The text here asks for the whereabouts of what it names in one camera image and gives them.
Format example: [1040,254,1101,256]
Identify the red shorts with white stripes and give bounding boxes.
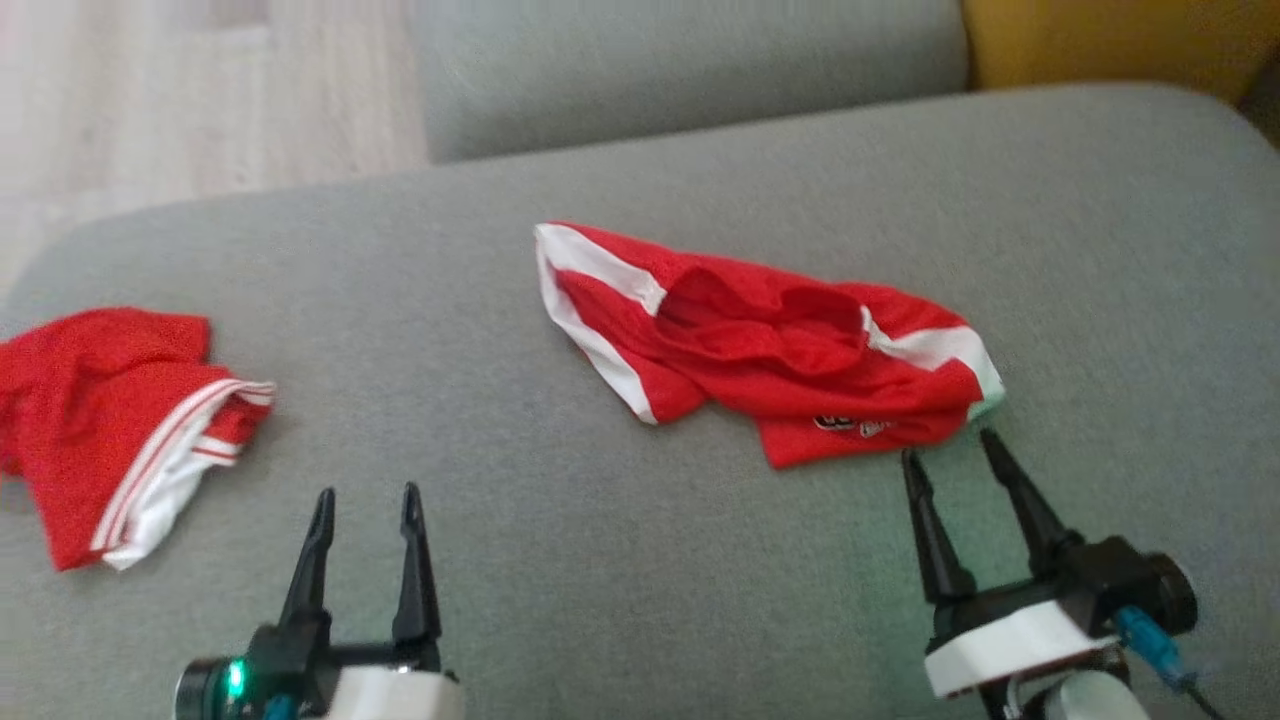
[534,222,1006,471]

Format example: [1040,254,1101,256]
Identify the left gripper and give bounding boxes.
[278,482,463,720]

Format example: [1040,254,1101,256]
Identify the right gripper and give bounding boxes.
[903,430,1120,699]

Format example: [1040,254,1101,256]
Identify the yellow sofa backrest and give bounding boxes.
[962,0,1280,106]

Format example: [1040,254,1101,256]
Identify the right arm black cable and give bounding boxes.
[1113,606,1227,720]

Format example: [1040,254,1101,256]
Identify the large grey sofa seat cushion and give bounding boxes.
[0,83,1280,720]

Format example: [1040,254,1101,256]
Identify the red shirt with striped trim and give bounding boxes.
[0,308,277,573]

